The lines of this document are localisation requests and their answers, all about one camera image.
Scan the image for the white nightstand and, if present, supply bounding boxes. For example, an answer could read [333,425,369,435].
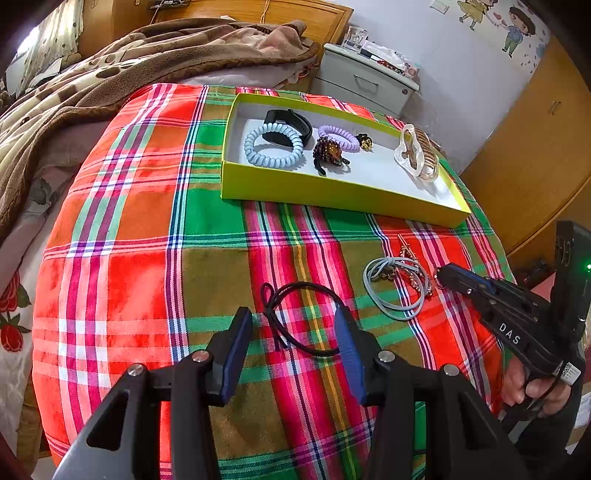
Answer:
[310,43,420,116]

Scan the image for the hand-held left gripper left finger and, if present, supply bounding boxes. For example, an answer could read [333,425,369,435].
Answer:
[52,306,254,480]

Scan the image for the grey elastic hair ties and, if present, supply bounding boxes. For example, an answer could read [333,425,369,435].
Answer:
[363,257,426,322]

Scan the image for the clear acrylic box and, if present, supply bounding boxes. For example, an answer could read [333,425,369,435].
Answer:
[342,25,370,51]

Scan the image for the brown gold hair claw clip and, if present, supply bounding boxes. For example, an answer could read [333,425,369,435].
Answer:
[411,129,440,182]

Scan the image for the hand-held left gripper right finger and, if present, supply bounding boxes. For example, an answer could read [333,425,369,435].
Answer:
[334,306,532,480]

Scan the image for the wooden cabinet door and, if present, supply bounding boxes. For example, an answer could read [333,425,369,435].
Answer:
[462,37,591,278]

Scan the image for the brown fleece blanket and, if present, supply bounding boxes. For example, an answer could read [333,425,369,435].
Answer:
[0,17,324,241]

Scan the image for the spotted curtain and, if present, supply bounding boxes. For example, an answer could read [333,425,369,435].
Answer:
[14,0,84,88]

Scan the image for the gold rhinestone hair clip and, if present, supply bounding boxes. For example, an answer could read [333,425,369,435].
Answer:
[397,234,435,296]

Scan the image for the white floral bedsheet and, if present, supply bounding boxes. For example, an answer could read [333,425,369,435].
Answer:
[0,175,75,444]

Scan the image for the brown beaded hair clip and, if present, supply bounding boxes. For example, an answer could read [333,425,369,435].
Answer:
[312,141,350,176]

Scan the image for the clutter of small trinkets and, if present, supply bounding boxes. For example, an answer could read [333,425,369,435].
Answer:
[365,41,421,77]

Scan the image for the light blue spiral hair tie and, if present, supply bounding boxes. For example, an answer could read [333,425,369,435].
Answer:
[244,121,305,169]

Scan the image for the wooden headboard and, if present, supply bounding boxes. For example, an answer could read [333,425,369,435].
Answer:
[154,0,354,47]

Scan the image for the cartoon wall stickers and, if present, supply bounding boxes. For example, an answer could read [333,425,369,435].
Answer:
[455,0,550,70]

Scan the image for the red green plaid cloth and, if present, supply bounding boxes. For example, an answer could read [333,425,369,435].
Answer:
[31,83,518,480]

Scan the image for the thin black hair tie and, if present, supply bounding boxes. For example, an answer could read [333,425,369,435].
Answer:
[261,282,345,357]

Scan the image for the black wrist band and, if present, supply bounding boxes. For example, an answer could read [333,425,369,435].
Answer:
[263,109,313,149]

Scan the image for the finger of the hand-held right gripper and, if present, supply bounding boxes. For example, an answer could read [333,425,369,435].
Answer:
[443,263,498,297]
[434,270,491,310]

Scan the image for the purple spiral hair tie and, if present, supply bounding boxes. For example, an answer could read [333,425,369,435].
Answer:
[318,124,358,152]

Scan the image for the yellow-green cardboard box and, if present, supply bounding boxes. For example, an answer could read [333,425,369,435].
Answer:
[221,92,472,229]

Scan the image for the person's right hand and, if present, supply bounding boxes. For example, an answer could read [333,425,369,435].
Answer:
[501,362,574,409]

